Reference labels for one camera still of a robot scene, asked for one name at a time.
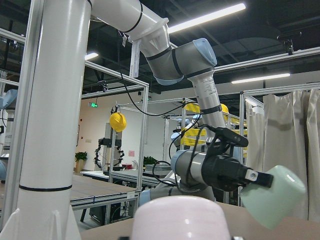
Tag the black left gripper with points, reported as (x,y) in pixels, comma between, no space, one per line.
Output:
(226,173)

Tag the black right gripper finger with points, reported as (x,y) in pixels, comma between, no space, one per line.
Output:
(124,238)

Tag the green plastic cup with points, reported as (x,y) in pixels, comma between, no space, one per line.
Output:
(270,205)

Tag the pink plastic cup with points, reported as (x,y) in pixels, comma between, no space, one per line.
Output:
(180,218)

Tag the yellow hard hat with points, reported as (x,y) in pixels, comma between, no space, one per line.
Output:
(117,121)

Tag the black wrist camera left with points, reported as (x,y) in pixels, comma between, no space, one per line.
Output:
(228,136)

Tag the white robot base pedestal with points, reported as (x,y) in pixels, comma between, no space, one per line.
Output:
(40,169)

